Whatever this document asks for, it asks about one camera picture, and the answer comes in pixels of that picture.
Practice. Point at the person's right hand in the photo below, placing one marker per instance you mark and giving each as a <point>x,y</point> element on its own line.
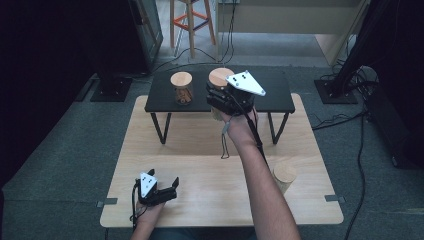
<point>238,128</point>

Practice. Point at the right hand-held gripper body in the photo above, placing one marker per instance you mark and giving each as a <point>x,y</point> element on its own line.
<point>245,83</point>

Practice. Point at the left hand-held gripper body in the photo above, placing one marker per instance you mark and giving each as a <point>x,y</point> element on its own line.
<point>156,196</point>

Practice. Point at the black box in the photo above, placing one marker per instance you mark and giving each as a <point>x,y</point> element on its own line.
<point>393,133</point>

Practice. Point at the short glass jar wooden lid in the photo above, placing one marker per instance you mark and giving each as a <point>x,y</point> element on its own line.
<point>181,83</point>

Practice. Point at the beige cabinet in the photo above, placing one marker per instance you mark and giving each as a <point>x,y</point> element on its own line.
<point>283,20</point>

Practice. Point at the person's left hand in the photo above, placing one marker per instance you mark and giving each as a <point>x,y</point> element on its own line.
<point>150,213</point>

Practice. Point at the glass-fronted cabinet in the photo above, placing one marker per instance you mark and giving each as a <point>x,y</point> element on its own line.
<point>148,33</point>

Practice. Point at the grey tape strip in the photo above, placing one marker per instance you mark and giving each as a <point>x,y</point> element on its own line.
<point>335,198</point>
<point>108,201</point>

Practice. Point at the black metal shelf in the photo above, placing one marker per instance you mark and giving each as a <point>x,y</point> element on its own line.
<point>276,96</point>

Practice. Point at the tall jar with pale grains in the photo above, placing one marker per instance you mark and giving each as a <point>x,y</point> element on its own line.
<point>286,175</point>

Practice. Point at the person's blue jeans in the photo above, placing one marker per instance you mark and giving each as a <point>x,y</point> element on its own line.
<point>200,234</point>

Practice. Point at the black stand with square base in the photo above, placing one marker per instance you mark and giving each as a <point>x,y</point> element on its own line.
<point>335,91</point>
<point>111,89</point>

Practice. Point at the wooden stool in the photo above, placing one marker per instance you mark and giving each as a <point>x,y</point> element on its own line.
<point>191,26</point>

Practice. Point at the tall jar with brown sticks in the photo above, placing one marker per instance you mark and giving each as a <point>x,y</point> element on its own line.
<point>218,76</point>

